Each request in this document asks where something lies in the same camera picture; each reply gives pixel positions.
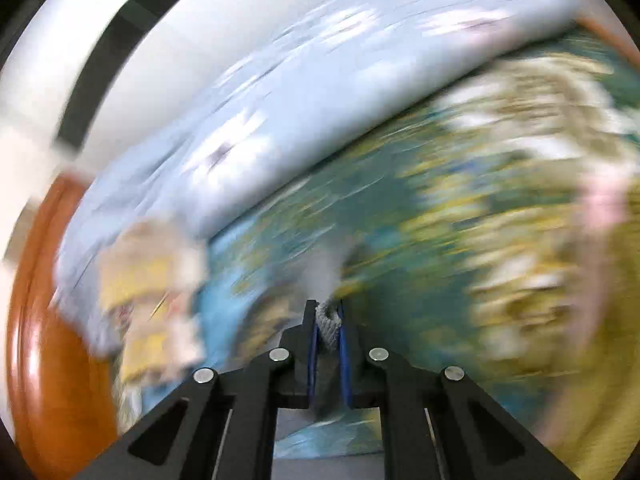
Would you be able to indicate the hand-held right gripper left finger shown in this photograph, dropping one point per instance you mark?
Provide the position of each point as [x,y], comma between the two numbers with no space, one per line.
[312,360]

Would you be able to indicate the brown wooden headboard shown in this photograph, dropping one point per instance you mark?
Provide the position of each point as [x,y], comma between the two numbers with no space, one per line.
[50,360]

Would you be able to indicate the beige and yellow folded garment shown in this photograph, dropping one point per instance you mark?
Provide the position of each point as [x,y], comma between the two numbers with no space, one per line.
[150,300]

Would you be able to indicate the yellow-green cloth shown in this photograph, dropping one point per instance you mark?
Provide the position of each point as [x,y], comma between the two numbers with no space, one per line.
[615,360]

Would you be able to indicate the light blue quilt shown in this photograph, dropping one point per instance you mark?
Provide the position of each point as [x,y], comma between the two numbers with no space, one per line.
[300,110]

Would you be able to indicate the teal floral blanket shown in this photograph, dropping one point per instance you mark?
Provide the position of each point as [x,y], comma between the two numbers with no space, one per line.
[400,260]

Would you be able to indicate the grey fleece cloth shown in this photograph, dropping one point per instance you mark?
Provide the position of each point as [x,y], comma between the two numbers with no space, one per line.
[327,327]

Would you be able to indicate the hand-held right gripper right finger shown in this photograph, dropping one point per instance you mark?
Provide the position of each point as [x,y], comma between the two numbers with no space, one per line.
[345,365]

